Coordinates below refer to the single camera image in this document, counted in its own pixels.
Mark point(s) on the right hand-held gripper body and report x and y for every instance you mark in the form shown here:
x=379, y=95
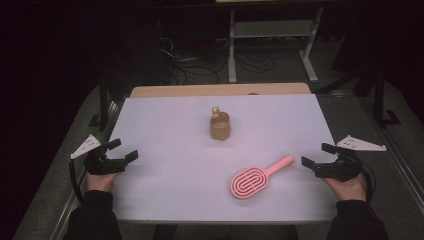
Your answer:
x=340, y=168

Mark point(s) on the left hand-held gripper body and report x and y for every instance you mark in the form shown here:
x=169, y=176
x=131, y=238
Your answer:
x=100, y=165

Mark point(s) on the pink hairbrush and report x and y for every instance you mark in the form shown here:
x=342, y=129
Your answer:
x=248, y=181

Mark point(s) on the tan cup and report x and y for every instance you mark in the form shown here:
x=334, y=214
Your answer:
x=220, y=130

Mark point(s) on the person's left hand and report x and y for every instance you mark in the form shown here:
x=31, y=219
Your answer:
x=101, y=181

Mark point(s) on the person's right hand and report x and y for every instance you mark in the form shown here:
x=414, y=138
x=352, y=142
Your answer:
x=348, y=190

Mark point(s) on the black metal stand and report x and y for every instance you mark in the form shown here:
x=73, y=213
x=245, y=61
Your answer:
x=379, y=100
x=104, y=110

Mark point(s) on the metal floor rail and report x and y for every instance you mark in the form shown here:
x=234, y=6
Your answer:
x=71, y=200
x=400, y=166

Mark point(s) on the white metal desk frame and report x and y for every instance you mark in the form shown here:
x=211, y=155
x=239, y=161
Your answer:
x=273, y=29

